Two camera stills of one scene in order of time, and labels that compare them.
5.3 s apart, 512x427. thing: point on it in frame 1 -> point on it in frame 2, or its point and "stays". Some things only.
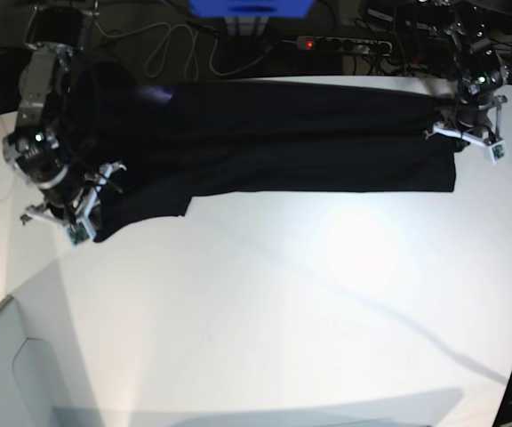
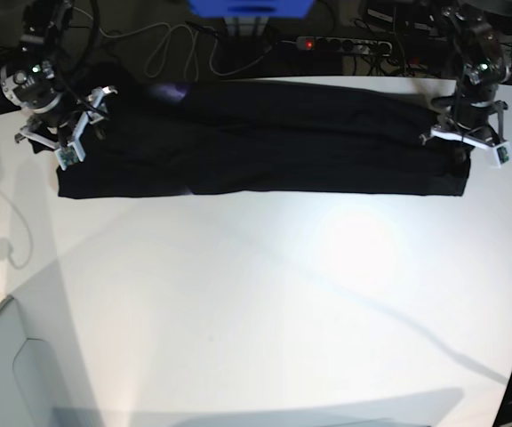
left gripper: [77, 203] -> [67, 130]
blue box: [250, 9] stays
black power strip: [378, 47] stays
